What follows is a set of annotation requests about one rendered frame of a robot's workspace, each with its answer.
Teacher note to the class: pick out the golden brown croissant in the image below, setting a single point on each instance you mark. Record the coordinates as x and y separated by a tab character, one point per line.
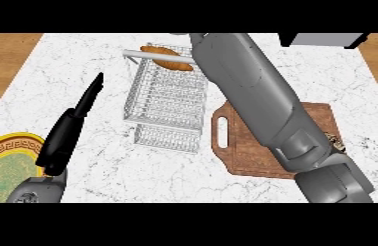
174	65

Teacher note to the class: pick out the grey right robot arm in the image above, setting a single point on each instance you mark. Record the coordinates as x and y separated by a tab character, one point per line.
256	90

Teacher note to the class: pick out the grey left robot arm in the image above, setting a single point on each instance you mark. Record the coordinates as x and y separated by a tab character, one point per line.
42	190

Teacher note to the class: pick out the yellow and green plate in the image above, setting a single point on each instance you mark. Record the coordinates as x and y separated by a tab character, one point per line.
16	163

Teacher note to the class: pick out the brown wooden cutting board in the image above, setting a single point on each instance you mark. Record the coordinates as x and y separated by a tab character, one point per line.
246	150

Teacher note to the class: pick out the grey box appliance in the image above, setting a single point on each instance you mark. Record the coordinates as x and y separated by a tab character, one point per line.
320	40

